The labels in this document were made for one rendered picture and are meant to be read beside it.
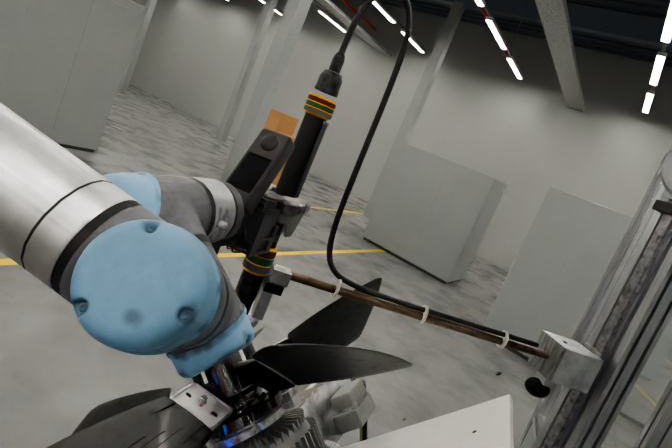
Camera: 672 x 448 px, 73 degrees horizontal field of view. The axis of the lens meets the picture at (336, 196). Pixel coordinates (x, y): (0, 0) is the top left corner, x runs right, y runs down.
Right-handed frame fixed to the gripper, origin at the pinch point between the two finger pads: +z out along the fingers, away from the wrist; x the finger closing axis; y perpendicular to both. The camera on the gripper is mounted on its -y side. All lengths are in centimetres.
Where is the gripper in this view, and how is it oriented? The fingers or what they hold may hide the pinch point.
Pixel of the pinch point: (294, 195)
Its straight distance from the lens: 71.6
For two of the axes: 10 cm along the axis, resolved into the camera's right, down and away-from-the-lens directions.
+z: 3.6, 0.1, 9.3
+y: -3.8, 9.2, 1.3
